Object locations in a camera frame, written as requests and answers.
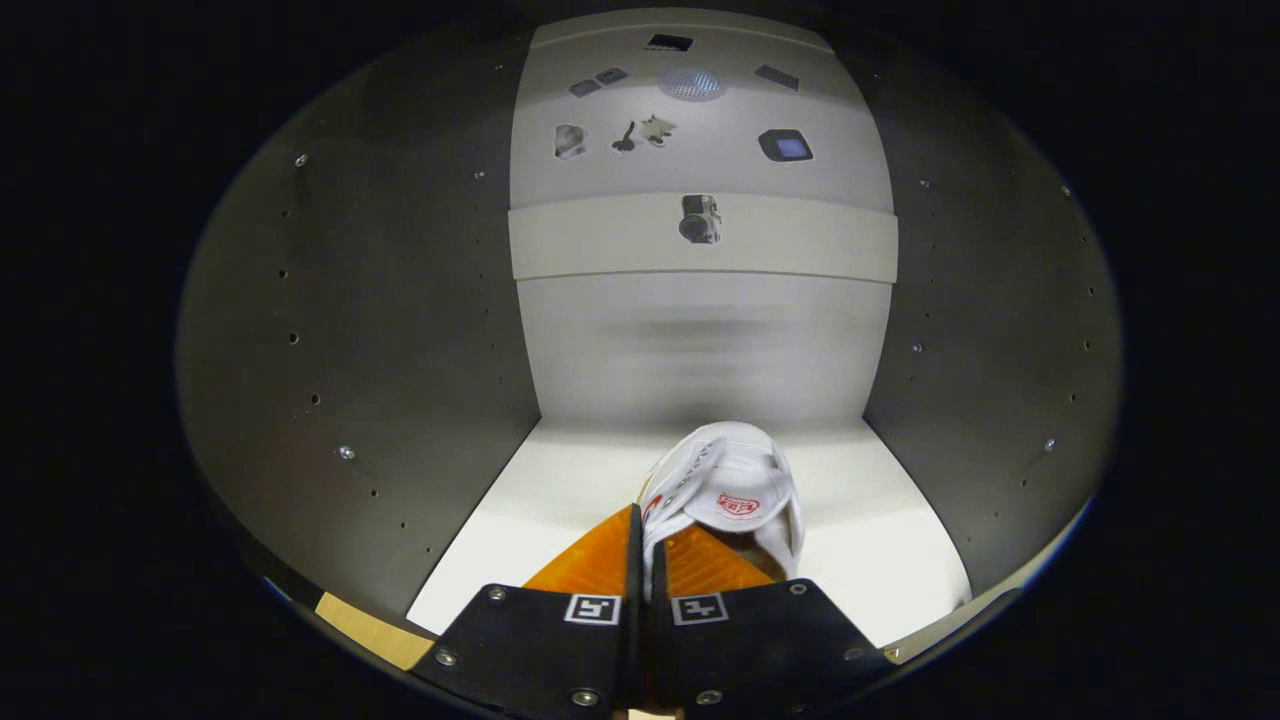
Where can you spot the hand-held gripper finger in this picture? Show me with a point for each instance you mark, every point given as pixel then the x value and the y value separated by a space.
pixel 633 600
pixel 656 585

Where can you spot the white shoe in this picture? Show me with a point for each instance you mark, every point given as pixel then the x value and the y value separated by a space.
pixel 740 470

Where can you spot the grey shoe cabinet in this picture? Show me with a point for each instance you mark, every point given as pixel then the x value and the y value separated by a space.
pixel 350 350

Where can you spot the white cabinet shelf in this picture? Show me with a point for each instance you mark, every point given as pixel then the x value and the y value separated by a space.
pixel 880 540

